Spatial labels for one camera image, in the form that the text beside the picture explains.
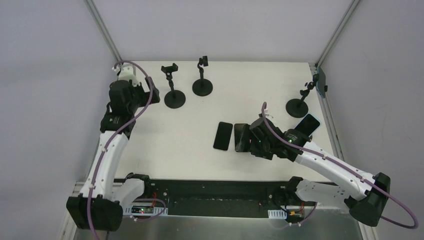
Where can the black phone stand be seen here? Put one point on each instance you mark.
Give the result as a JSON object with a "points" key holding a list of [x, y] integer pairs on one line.
{"points": [[202, 87], [174, 99], [298, 108]]}

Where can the white slotted cable duct right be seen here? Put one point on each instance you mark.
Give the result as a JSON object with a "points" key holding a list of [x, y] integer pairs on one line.
{"points": [[277, 214]]}

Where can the black phone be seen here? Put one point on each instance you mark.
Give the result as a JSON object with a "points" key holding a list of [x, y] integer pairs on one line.
{"points": [[242, 140]]}

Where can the white slotted cable duct left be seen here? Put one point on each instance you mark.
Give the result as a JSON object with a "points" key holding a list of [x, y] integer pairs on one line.
{"points": [[144, 210]]}

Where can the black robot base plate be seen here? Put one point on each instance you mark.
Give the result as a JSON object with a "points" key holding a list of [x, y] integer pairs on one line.
{"points": [[234, 199]]}

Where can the blue-cased phone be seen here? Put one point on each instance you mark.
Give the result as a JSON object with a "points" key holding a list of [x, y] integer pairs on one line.
{"points": [[308, 125]]}

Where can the white slotted cable duct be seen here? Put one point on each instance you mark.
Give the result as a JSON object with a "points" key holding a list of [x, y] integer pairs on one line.
{"points": [[144, 210], [277, 214]]}

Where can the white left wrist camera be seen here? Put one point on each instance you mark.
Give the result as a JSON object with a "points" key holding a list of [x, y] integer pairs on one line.
{"points": [[126, 72]]}

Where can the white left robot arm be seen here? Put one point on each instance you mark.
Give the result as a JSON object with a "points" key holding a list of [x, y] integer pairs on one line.
{"points": [[97, 206]]}

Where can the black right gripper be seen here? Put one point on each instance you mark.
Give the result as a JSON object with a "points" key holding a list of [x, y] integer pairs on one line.
{"points": [[250, 138]]}

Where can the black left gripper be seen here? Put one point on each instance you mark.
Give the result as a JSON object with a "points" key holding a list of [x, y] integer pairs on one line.
{"points": [[145, 89]]}

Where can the silver phone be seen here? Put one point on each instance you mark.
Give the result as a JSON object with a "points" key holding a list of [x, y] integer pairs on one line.
{"points": [[223, 136]]}

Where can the blue phone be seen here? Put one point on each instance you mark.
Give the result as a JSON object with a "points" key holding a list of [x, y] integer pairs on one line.
{"points": [[321, 86]]}

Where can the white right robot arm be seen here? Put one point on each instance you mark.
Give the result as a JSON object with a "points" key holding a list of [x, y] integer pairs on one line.
{"points": [[359, 192]]}

